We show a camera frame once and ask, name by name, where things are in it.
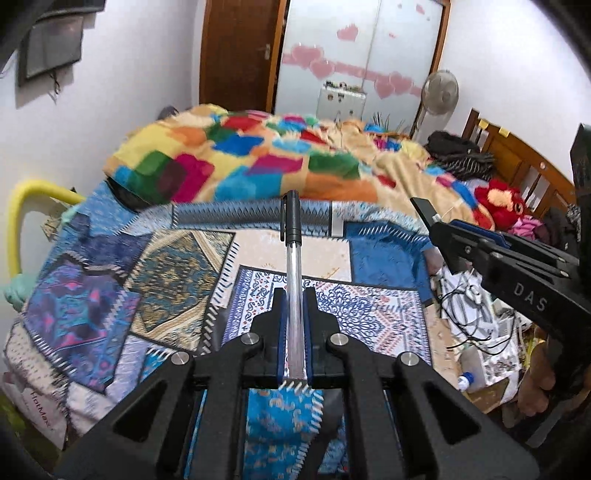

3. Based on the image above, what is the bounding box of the black cable bundle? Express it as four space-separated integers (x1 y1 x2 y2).
438 271 523 357

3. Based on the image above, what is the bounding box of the person's right hand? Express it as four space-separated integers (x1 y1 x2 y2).
517 355 556 417

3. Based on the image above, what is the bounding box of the spiky green plant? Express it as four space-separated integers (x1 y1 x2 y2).
367 112 407 136

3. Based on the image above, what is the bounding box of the white plastic bag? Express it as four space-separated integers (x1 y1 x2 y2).
4 367 71 450

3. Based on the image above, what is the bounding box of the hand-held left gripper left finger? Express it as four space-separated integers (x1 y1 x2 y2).
55 287 289 480

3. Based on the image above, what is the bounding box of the magenta cloth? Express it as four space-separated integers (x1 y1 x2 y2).
512 216 546 240

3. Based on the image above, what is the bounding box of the curved black wall television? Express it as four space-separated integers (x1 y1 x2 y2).
0 0 108 70

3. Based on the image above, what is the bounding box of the clear pen with black cap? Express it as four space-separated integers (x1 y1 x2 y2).
279 191 308 382

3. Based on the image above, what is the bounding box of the wooden headboard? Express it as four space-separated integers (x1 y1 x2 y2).
462 108 579 219

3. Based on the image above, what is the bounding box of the yellow foam tube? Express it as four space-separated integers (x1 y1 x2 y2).
10 180 86 278

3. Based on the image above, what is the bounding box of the red plush toy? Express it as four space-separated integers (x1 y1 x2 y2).
475 179 528 230

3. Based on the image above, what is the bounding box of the white wardrobe with pink hearts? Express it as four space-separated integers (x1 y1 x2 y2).
274 0 451 140

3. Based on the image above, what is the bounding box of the standing fan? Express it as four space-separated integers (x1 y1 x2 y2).
416 69 461 140

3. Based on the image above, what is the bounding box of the teal cloth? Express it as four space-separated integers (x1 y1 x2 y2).
0 272 34 311

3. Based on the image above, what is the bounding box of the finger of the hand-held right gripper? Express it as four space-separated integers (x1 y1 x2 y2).
450 219 581 278
410 198 591 337

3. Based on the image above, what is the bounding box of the colourful patch blanket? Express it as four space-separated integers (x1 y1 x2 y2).
104 104 486 223

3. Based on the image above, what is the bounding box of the dark clothes pile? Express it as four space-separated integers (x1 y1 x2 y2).
425 130 496 182

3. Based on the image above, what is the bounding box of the blue patchwork bedsheet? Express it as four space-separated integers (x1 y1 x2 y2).
4 185 445 480

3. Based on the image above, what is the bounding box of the small black wall screen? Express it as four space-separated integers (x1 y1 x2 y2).
17 15 85 88

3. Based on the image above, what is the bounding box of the wooden door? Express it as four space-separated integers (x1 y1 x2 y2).
199 0 288 114

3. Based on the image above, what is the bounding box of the white box appliance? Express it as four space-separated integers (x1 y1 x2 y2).
318 87 368 121

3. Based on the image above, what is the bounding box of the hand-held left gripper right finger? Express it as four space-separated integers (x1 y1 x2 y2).
302 287 523 480

